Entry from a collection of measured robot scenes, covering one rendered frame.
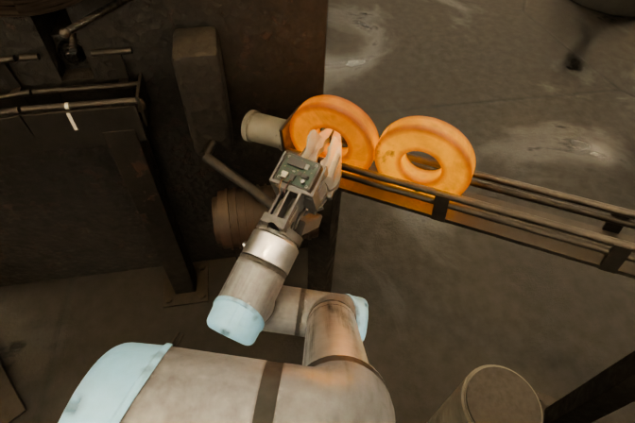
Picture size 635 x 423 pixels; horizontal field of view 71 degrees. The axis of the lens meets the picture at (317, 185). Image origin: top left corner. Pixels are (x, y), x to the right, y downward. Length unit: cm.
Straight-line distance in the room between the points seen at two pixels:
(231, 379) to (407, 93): 182
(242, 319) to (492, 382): 40
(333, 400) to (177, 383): 11
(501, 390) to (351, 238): 82
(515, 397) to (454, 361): 58
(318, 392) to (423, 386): 98
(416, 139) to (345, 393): 42
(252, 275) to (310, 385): 30
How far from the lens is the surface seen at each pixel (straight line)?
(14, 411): 144
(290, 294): 73
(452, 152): 68
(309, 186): 64
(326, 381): 36
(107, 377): 36
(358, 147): 73
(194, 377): 35
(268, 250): 63
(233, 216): 89
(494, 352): 141
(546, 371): 145
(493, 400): 79
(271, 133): 80
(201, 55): 80
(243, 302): 62
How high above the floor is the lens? 123
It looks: 49 degrees down
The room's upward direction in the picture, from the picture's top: 2 degrees clockwise
